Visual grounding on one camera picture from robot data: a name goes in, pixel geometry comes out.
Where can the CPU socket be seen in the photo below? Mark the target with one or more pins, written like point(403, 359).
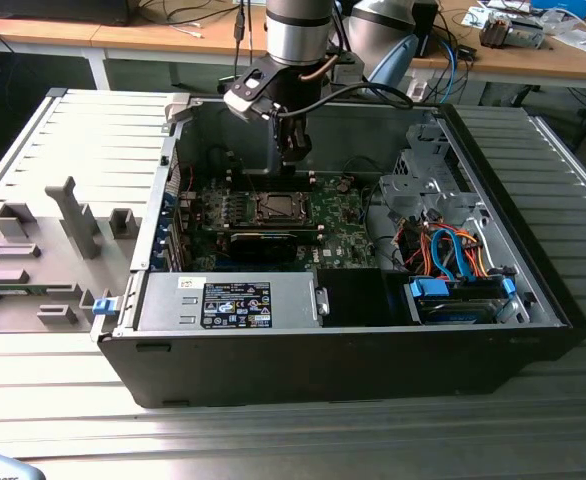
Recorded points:
point(283, 219)

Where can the white power strip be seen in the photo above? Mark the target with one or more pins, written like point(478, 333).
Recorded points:
point(417, 90)

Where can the grey power supply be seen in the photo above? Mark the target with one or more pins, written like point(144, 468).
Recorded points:
point(173, 300)

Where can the black graphics card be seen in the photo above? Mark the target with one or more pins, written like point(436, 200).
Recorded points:
point(263, 246)

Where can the round coin battery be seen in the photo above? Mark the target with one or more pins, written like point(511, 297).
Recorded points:
point(343, 185)

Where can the black grey PC case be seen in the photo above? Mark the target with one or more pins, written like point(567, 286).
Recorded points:
point(323, 365)

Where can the green motherboard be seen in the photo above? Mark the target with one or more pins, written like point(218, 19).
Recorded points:
point(345, 235)

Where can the black plastic shroud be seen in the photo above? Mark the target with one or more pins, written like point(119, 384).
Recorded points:
point(353, 300)

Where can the silver green CPU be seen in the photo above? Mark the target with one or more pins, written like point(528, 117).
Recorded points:
point(280, 205)

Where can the clear plastic bag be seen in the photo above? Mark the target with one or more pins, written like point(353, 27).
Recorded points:
point(578, 37)

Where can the black speaker box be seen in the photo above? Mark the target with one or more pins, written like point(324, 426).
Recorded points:
point(425, 25)

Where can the black flat device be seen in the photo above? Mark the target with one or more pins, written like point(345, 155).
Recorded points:
point(58, 12)

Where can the hard disk in blue carrier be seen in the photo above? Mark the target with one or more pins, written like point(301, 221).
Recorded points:
point(453, 314)

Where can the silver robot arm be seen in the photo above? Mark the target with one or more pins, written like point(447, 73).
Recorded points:
point(298, 35)

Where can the blue case latch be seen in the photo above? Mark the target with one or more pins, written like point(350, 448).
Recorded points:
point(104, 307)

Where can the grey parts rack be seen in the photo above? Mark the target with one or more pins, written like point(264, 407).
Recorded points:
point(103, 270)

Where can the wooden desk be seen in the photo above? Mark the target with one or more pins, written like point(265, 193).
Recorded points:
point(138, 37)

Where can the black copper CPU cooler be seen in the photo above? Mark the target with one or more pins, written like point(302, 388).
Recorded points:
point(498, 32)

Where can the grey metal disk bay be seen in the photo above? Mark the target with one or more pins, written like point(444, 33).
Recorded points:
point(403, 192)

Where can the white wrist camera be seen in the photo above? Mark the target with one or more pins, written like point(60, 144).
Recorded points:
point(245, 102)

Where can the blue box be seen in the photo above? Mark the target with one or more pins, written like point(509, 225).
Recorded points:
point(563, 6)

